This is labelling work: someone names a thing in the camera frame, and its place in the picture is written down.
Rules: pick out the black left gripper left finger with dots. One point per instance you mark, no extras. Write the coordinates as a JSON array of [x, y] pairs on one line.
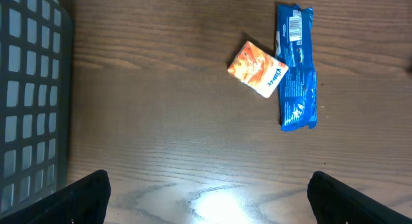
[[84, 201]]

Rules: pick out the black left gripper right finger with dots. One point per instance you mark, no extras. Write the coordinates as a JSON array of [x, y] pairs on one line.
[[335, 202]]

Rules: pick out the blue snack bar wrapper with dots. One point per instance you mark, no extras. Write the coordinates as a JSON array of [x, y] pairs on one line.
[[298, 88]]

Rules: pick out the orange tissue pack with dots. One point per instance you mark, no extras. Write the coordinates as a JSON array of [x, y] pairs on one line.
[[257, 69]]

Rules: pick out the grey plastic mesh basket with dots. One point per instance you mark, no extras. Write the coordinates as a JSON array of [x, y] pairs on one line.
[[36, 52]]

